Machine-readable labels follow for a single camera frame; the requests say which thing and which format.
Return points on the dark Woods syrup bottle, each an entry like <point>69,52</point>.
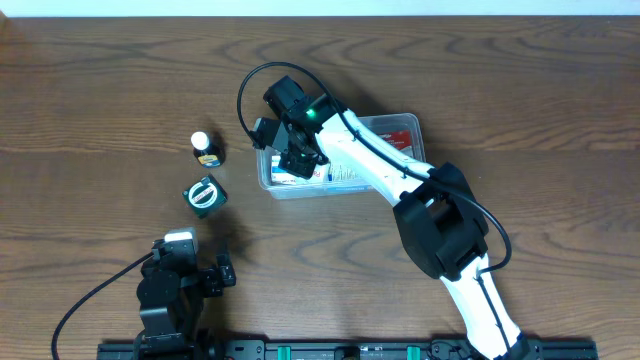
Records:
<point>207,153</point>

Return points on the clear plastic container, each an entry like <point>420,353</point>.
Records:
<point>401,130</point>

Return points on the white Panadol box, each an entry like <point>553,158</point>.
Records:
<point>280,177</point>

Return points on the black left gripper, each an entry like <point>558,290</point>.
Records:
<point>211,278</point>

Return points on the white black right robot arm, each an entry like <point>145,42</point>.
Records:
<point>441,226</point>

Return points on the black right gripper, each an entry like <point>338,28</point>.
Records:
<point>299,160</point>

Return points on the blue white medicine box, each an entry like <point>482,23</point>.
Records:
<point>340,172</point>

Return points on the green Zam-Buk box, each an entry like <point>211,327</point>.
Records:
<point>205,196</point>

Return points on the red white medicine box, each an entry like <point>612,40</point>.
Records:
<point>401,140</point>

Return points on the black mounting rail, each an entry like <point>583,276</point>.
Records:
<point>442,349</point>

